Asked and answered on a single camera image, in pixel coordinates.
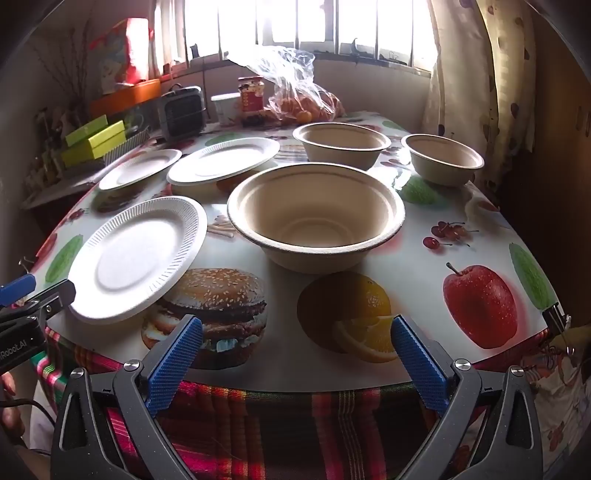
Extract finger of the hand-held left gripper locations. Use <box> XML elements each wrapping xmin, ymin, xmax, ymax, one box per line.
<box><xmin>0</xmin><ymin>273</ymin><xmax>38</xmax><ymax>308</ymax></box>
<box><xmin>23</xmin><ymin>279</ymin><xmax>77</xmax><ymax>321</ymax></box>

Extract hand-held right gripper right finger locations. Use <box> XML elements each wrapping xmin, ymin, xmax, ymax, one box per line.
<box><xmin>390</xmin><ymin>315</ymin><xmax>543</xmax><ymax>480</ymax></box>

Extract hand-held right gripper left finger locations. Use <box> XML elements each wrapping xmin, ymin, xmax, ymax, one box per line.
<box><xmin>50</xmin><ymin>315</ymin><xmax>204</xmax><ymax>480</ymax></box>

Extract white paper plate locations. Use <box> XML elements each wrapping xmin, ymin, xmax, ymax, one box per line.
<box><xmin>167</xmin><ymin>137</ymin><xmax>281</xmax><ymax>186</ymax></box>
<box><xmin>67</xmin><ymin>196</ymin><xmax>208</xmax><ymax>324</ymax></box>
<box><xmin>98</xmin><ymin>148</ymin><xmax>184</xmax><ymax>191</ymax></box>

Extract person's left hand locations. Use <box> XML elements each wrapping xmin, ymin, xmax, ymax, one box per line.
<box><xmin>0</xmin><ymin>371</ymin><xmax>24</xmax><ymax>446</ymax></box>

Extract grey side shelf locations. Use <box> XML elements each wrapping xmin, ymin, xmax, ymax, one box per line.
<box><xmin>21</xmin><ymin>152</ymin><xmax>121</xmax><ymax>210</ymax></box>

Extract red plaid cloth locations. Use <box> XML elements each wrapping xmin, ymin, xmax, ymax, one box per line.
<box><xmin>30</xmin><ymin>325</ymin><xmax>555</xmax><ymax>480</ymax></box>

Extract cluster of small bottles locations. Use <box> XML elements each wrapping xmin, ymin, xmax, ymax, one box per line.
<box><xmin>28</xmin><ymin>106</ymin><xmax>70</xmax><ymax>185</ymax></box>

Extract pale floral cloth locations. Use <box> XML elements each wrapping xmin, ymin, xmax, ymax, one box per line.
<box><xmin>526</xmin><ymin>323</ymin><xmax>591</xmax><ymax>462</ymax></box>

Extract chevron-striped tray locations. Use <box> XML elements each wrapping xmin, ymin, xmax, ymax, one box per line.
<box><xmin>102</xmin><ymin>127</ymin><xmax>151</xmax><ymax>167</ymax></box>

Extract bright green box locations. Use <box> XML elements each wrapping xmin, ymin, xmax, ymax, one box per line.
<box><xmin>60</xmin><ymin>121</ymin><xmax>127</xmax><ymax>168</ymax></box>

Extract flat dark green box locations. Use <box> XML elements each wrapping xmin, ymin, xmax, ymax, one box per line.
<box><xmin>65</xmin><ymin>114</ymin><xmax>109</xmax><ymax>147</ymax></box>

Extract orange tray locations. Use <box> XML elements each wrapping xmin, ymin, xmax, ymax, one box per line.
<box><xmin>89</xmin><ymin>78</ymin><xmax>161</xmax><ymax>118</ymax></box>

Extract small grey heater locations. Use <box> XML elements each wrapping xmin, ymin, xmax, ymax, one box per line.
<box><xmin>157</xmin><ymin>85</ymin><xmax>207</xmax><ymax>139</ymax></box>

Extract dried branches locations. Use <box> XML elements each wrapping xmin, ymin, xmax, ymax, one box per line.
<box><xmin>32</xmin><ymin>18</ymin><xmax>93</xmax><ymax>112</ymax></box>

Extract red cartoon-printed box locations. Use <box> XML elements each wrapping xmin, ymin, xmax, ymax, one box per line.
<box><xmin>88</xmin><ymin>17</ymin><xmax>151</xmax><ymax>95</ymax></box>

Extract white tub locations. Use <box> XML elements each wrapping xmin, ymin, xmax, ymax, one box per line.
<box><xmin>211</xmin><ymin>92</ymin><xmax>242</xmax><ymax>126</ymax></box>

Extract red-label glass jar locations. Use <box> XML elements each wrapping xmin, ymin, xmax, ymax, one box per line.
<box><xmin>238</xmin><ymin>76</ymin><xmax>265</xmax><ymax>127</ymax></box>

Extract pile of oranges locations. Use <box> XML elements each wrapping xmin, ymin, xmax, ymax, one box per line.
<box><xmin>270</xmin><ymin>92</ymin><xmax>345</xmax><ymax>124</ymax></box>

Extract heart-printed curtain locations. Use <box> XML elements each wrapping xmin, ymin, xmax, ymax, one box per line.
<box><xmin>422</xmin><ymin>0</ymin><xmax>539</xmax><ymax>185</ymax></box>

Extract clear plastic bag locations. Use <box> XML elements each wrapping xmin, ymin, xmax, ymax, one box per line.
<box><xmin>226</xmin><ymin>45</ymin><xmax>346</xmax><ymax>124</ymax></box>

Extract barred window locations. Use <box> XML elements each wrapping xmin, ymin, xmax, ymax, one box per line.
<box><xmin>152</xmin><ymin>0</ymin><xmax>439</xmax><ymax>75</ymax></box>

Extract black cable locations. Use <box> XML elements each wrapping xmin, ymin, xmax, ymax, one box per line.
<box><xmin>0</xmin><ymin>399</ymin><xmax>54</xmax><ymax>428</ymax></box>

